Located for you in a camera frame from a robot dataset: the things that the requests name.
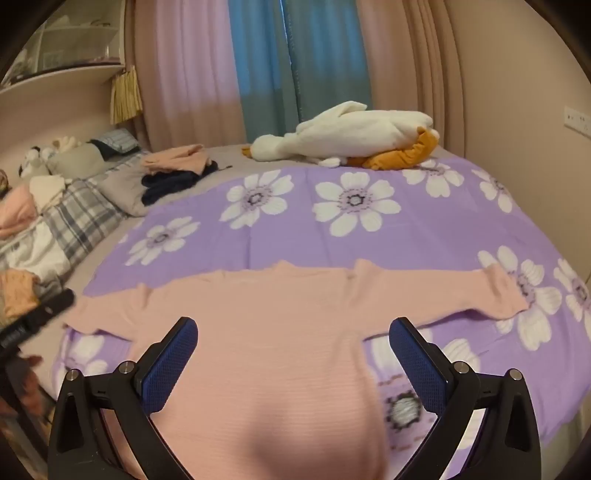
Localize yellow curtain tassel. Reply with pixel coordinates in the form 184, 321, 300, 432
110, 66, 143, 125

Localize blue sheer curtain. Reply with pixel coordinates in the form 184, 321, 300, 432
228, 0, 372, 142

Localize plaid grey blanket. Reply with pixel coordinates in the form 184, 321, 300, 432
43, 149, 147, 268

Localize pink curtain left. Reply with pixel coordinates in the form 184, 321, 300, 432
134, 1, 246, 151

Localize pink folded clothes pile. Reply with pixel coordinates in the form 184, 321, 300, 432
141, 144, 211, 175

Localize white goose plush toy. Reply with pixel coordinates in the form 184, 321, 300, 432
242, 101, 440, 171

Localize white wall socket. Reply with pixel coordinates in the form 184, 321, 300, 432
564, 106, 591, 138

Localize purple floral bed sheet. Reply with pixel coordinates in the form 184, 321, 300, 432
52, 158, 590, 467

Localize dark navy clothes pile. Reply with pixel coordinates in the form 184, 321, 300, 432
141, 161, 219, 206

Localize pink curtain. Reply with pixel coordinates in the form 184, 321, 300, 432
134, 1, 246, 151
356, 0, 466, 156

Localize pink striped knit sweater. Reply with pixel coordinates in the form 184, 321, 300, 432
65, 261, 527, 479

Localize small plush toys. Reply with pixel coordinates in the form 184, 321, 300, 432
18, 136, 82, 178

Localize grey pillow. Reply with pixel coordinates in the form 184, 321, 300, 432
97, 161, 148, 217

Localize white wall shelf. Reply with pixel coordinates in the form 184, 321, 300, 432
1, 0, 126, 91

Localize striped blue pillow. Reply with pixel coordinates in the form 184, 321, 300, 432
89, 128, 139, 159

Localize pink curtain right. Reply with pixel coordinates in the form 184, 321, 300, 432
356, 0, 466, 156

